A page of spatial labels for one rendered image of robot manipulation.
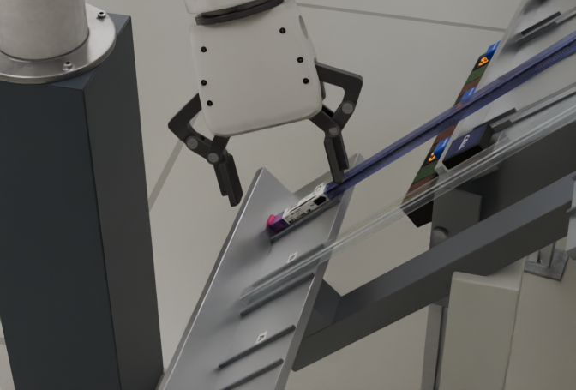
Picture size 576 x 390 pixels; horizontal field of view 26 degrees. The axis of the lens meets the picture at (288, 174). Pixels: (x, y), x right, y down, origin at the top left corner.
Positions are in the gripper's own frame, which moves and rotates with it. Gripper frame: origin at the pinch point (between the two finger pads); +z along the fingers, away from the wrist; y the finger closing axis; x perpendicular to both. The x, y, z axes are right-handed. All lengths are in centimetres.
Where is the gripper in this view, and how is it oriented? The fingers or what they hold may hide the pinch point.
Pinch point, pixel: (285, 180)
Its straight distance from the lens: 107.1
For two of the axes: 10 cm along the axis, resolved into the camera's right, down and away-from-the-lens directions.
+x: -0.9, 3.0, -9.5
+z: 2.5, 9.3, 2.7
